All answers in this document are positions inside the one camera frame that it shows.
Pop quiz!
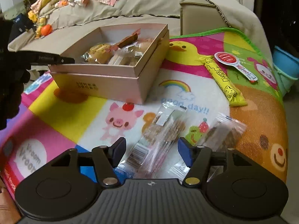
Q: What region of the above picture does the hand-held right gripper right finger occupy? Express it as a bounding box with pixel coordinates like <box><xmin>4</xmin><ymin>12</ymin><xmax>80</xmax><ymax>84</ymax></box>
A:
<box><xmin>177</xmin><ymin>137</ymin><xmax>253</xmax><ymax>187</ymax></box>

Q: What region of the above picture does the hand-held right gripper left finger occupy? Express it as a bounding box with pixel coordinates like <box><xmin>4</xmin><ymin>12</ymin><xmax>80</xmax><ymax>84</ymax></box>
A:
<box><xmin>47</xmin><ymin>137</ymin><xmax>127</xmax><ymax>187</ymax></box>

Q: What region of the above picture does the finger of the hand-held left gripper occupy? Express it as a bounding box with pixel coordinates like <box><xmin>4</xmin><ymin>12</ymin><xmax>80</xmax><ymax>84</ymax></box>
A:
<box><xmin>18</xmin><ymin>51</ymin><xmax>75</xmax><ymax>65</ymax></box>

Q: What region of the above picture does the clear nut bar packet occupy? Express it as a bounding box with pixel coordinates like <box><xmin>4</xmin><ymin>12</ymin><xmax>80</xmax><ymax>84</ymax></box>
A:
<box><xmin>118</xmin><ymin>105</ymin><xmax>187</xmax><ymax>180</ymax></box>
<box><xmin>170</xmin><ymin>113</ymin><xmax>247</xmax><ymax>178</ymax></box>

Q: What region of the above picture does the bread bun clear packet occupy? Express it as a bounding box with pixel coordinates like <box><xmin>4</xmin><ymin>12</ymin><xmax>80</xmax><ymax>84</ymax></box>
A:
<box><xmin>82</xmin><ymin>42</ymin><xmax>115</xmax><ymax>64</ymax></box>

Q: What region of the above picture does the pink cardboard box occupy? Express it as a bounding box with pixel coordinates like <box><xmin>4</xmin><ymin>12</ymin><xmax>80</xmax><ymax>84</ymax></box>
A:
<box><xmin>48</xmin><ymin>23</ymin><xmax>170</xmax><ymax>105</ymax></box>

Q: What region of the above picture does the red snack packet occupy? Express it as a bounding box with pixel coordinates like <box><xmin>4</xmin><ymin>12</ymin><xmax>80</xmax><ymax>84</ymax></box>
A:
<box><xmin>117</xmin><ymin>29</ymin><xmax>142</xmax><ymax>49</ymax></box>

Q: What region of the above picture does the orange ball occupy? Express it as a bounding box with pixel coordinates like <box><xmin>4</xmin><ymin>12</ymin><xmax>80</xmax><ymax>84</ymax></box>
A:
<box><xmin>40</xmin><ymin>24</ymin><xmax>52</xmax><ymax>37</ymax></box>

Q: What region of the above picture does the dark blue bag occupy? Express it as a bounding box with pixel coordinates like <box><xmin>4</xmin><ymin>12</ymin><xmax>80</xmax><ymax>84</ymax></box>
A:
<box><xmin>12</xmin><ymin>13</ymin><xmax>35</xmax><ymax>32</ymax></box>

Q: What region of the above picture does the colourful cartoon play mat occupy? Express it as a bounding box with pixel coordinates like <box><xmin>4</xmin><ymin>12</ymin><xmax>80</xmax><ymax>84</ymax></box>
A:
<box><xmin>0</xmin><ymin>27</ymin><xmax>289</xmax><ymax>206</ymax></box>

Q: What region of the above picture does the pale pastry clear packet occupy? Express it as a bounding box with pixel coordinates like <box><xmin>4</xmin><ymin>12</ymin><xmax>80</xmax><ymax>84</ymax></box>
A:
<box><xmin>109</xmin><ymin>48</ymin><xmax>143</xmax><ymax>66</ymax></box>

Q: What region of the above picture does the yellow snack stick packet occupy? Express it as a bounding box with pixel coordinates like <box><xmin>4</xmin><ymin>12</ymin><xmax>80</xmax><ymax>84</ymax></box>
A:
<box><xmin>203</xmin><ymin>55</ymin><xmax>248</xmax><ymax>108</ymax></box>

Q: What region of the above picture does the round pastry clear packet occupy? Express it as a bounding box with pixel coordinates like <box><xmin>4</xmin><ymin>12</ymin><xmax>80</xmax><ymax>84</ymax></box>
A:
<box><xmin>131</xmin><ymin>37</ymin><xmax>157</xmax><ymax>54</ymax></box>

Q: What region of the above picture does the red white paddle-shaped packet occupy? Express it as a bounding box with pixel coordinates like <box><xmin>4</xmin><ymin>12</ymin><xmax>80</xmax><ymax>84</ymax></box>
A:
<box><xmin>214</xmin><ymin>51</ymin><xmax>258</xmax><ymax>83</ymax></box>

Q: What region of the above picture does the beige covered sofa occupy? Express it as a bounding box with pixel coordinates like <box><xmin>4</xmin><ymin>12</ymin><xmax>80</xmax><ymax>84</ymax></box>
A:
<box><xmin>8</xmin><ymin>0</ymin><xmax>230</xmax><ymax>59</ymax></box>

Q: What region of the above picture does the teal plastic basin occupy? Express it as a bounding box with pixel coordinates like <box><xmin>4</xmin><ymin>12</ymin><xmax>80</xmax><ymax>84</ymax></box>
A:
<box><xmin>277</xmin><ymin>69</ymin><xmax>299</xmax><ymax>96</ymax></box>

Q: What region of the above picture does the blue plastic basin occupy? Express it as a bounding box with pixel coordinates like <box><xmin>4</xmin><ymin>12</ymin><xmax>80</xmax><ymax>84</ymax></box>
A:
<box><xmin>272</xmin><ymin>45</ymin><xmax>299</xmax><ymax>75</ymax></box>

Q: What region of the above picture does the beige fringed blanket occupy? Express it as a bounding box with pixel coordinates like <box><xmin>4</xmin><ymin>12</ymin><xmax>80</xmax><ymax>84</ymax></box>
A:
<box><xmin>187</xmin><ymin>0</ymin><xmax>274</xmax><ymax>66</ymax></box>

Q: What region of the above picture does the dark glass door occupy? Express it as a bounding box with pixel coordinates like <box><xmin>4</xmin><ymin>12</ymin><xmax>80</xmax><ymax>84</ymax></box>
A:
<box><xmin>253</xmin><ymin>0</ymin><xmax>299</xmax><ymax>48</ymax></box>

